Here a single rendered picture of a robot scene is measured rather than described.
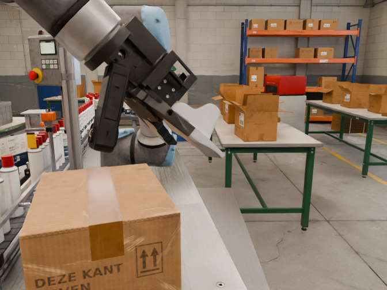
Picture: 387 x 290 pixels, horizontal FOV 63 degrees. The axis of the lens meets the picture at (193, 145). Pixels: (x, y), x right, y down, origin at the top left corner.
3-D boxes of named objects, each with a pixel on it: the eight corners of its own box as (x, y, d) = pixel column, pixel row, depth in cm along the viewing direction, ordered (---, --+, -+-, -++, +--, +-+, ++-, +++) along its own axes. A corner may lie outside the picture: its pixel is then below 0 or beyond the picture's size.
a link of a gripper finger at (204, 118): (247, 122, 40) (189, 83, 42) (219, 159, 39) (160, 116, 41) (243, 130, 43) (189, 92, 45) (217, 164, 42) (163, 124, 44)
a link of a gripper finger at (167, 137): (193, 123, 56) (178, 93, 48) (171, 149, 55) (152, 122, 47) (179, 116, 58) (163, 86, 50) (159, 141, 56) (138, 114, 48)
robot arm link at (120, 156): (106, 161, 119) (106, 125, 117) (141, 163, 119) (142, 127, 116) (94, 168, 108) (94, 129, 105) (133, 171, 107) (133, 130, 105)
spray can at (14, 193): (9, 212, 107) (1, 153, 102) (26, 211, 108) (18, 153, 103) (3, 220, 102) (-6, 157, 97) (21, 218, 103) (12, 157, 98)
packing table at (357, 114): (301, 140, 617) (304, 100, 599) (342, 140, 618) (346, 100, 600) (361, 178, 403) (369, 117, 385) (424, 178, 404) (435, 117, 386)
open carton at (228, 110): (213, 118, 375) (214, 86, 366) (251, 118, 378) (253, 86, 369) (219, 124, 337) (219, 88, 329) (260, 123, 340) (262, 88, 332)
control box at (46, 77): (52, 84, 138) (47, 38, 133) (82, 85, 131) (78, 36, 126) (31, 85, 129) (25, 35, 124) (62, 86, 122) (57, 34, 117)
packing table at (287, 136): (205, 160, 482) (205, 109, 464) (258, 160, 484) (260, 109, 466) (219, 233, 268) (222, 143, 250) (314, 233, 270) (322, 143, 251)
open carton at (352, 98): (332, 105, 511) (334, 81, 502) (359, 106, 510) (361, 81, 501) (342, 108, 473) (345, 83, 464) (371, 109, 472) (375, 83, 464)
